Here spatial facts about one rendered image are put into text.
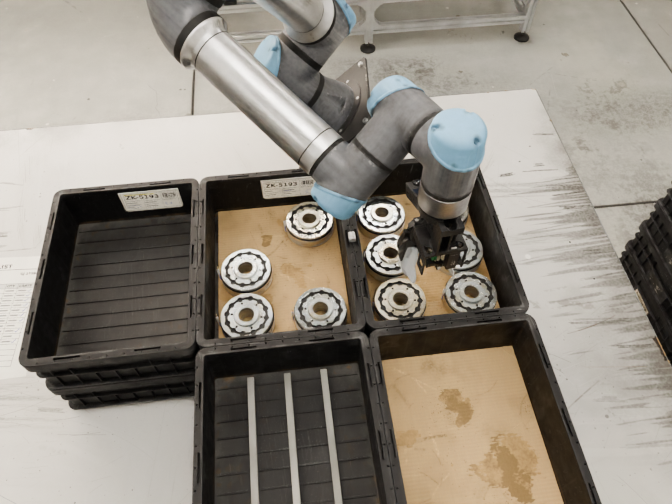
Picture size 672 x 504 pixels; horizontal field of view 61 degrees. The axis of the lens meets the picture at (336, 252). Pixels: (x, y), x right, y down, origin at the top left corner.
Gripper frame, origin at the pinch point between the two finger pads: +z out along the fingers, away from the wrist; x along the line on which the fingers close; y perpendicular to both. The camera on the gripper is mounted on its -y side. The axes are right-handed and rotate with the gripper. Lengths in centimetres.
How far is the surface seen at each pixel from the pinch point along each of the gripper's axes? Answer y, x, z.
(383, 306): 0.9, -6.6, 11.3
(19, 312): -24, -84, 27
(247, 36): -199, -16, 84
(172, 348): 4.6, -45.8, 4.1
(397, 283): -3.6, -2.4, 11.3
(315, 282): -9.2, -18.1, 14.1
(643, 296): -18, 93, 77
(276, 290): -9.1, -26.3, 14.1
